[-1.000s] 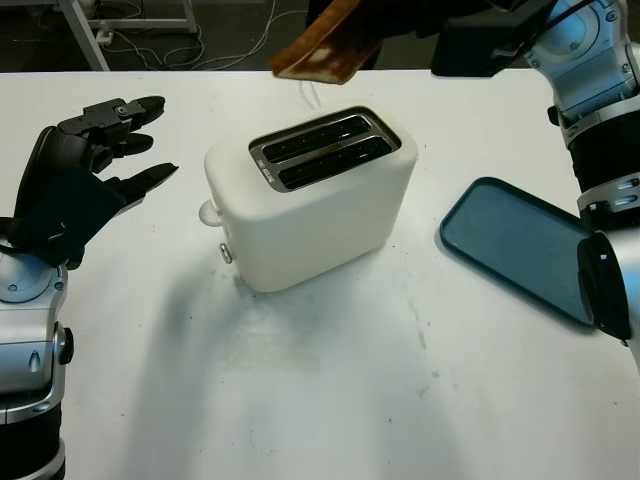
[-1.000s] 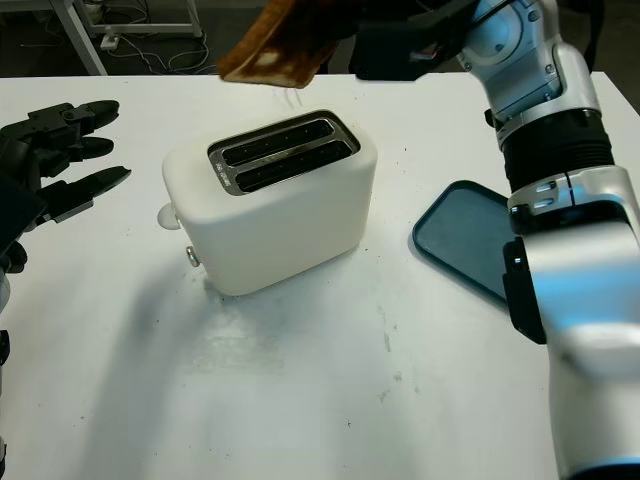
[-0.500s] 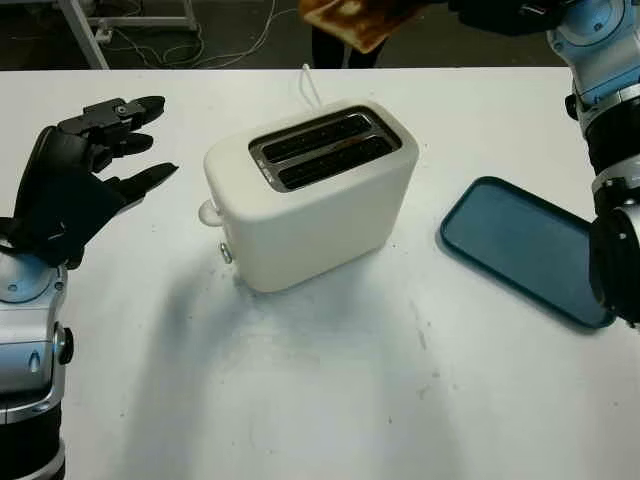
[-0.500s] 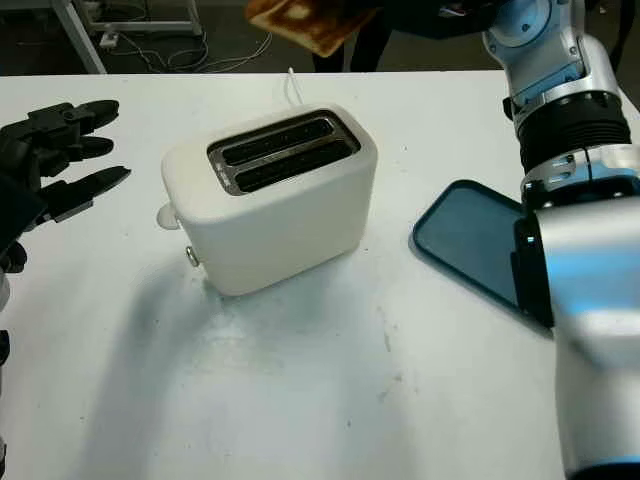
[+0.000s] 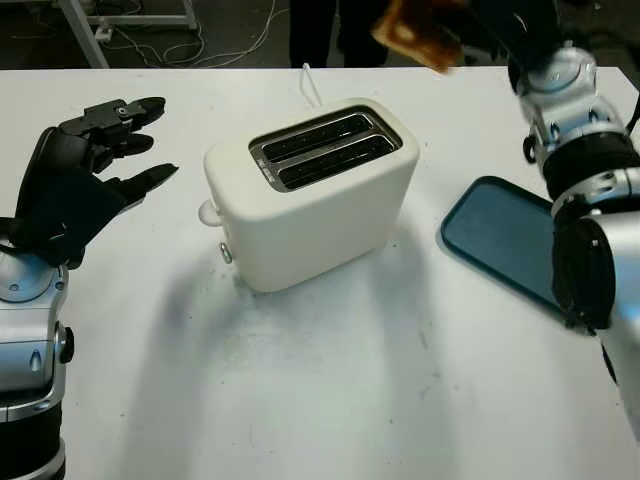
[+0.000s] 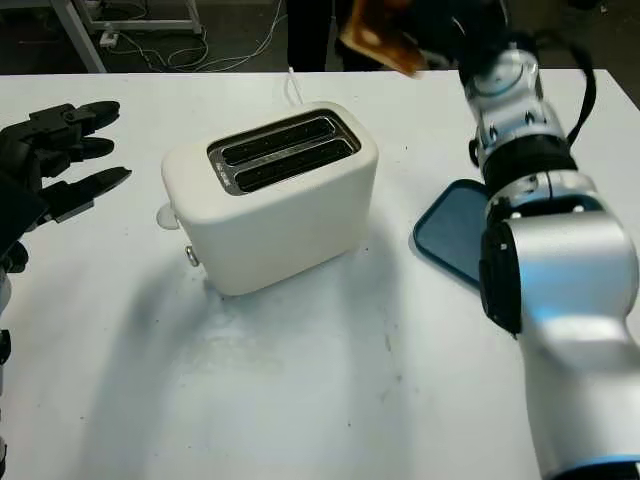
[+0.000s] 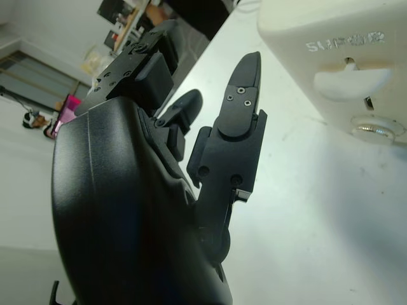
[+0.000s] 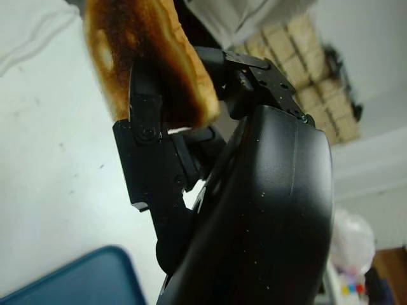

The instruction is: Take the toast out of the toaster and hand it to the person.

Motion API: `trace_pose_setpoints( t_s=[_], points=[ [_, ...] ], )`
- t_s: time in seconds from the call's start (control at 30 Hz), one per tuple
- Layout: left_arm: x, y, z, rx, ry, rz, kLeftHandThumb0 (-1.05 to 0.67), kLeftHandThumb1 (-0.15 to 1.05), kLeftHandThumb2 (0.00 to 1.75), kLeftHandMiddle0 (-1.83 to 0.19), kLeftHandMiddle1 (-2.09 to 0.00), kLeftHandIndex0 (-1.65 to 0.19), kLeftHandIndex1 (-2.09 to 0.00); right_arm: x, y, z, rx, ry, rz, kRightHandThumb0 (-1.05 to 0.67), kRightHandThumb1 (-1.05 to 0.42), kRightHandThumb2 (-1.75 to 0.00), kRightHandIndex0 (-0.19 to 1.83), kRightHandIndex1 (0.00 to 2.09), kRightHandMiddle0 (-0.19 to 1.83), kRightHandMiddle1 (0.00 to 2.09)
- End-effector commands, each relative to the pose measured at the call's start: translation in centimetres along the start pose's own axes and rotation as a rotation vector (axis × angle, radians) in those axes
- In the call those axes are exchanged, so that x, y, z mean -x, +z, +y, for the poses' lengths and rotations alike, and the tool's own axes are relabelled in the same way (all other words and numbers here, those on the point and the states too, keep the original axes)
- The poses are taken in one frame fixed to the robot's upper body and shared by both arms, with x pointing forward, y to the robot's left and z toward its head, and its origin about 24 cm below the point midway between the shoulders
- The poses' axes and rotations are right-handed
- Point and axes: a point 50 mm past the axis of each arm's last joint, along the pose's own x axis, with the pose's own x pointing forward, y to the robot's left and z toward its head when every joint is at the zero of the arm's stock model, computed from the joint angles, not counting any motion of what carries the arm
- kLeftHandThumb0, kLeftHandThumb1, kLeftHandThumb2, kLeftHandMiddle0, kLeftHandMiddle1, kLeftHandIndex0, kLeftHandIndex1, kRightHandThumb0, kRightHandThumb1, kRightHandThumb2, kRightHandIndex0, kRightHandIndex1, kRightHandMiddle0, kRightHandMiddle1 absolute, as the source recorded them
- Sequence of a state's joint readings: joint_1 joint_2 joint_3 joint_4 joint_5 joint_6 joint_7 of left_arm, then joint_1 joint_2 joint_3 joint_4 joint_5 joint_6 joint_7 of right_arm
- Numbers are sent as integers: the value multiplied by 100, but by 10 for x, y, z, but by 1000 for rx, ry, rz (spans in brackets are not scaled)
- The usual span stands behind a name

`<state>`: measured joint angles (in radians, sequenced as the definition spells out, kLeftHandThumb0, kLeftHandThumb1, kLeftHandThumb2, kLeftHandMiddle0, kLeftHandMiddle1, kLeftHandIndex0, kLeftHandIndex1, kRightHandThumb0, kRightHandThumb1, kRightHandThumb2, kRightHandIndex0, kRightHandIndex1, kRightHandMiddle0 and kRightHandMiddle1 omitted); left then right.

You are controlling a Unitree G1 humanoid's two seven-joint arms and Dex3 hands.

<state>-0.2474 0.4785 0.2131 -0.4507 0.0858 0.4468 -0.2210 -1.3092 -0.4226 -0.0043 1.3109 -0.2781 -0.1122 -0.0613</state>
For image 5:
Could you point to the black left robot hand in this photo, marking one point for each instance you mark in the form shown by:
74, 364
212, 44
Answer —
65, 190

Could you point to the browned toast slice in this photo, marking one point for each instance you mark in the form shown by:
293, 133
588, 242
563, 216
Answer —
415, 40

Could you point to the white power strip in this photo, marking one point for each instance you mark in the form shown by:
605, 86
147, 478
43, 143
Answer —
103, 33

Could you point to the blue plastic tray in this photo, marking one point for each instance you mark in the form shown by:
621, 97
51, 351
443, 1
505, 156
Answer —
500, 235

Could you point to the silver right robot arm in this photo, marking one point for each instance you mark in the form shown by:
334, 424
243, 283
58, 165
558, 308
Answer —
620, 270

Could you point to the white two-slot toaster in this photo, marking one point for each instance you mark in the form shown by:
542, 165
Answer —
310, 225

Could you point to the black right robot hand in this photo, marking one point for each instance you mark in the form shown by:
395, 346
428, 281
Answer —
525, 25

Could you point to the grey metal frame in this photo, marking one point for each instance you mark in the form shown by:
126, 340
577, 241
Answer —
95, 47

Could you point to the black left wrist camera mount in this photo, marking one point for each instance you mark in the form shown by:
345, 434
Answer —
62, 250

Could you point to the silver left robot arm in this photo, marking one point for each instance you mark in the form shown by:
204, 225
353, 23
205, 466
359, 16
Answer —
25, 350

